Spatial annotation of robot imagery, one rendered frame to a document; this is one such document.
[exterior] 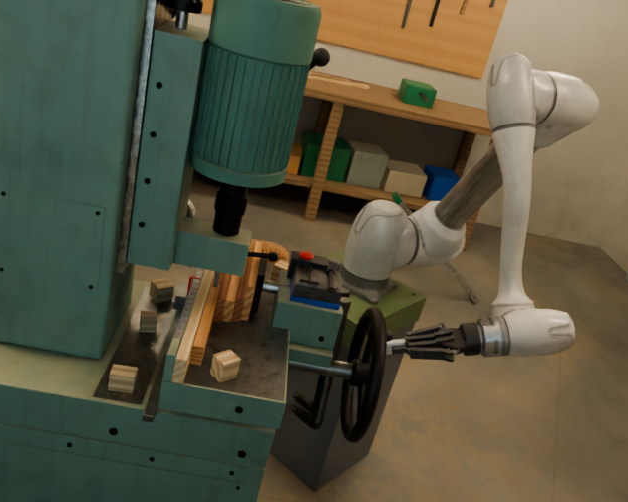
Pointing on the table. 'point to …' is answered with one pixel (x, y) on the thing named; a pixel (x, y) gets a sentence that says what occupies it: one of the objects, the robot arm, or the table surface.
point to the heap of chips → (271, 249)
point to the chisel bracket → (211, 248)
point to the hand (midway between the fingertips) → (390, 347)
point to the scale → (188, 305)
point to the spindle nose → (229, 209)
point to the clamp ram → (264, 285)
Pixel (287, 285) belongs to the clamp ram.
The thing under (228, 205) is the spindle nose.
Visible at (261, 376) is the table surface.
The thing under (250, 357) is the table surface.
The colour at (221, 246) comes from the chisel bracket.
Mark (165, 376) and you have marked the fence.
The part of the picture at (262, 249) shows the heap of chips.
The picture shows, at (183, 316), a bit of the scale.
